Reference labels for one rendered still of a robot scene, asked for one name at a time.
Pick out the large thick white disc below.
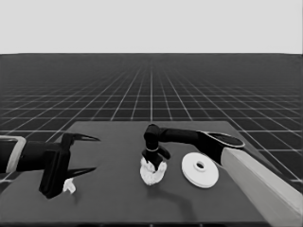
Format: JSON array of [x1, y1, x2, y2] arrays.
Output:
[[181, 152, 221, 190]]

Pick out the white round carrier with pins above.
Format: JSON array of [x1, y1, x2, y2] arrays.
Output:
[[139, 156, 168, 186]]

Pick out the small white T-shaped piece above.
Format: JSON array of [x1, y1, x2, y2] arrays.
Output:
[[62, 177, 77, 195]]

